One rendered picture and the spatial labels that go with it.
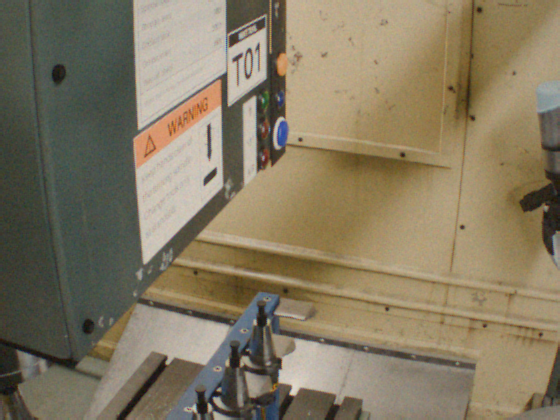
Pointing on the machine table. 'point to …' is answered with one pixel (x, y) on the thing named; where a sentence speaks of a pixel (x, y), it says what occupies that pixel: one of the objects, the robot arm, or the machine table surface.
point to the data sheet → (176, 51)
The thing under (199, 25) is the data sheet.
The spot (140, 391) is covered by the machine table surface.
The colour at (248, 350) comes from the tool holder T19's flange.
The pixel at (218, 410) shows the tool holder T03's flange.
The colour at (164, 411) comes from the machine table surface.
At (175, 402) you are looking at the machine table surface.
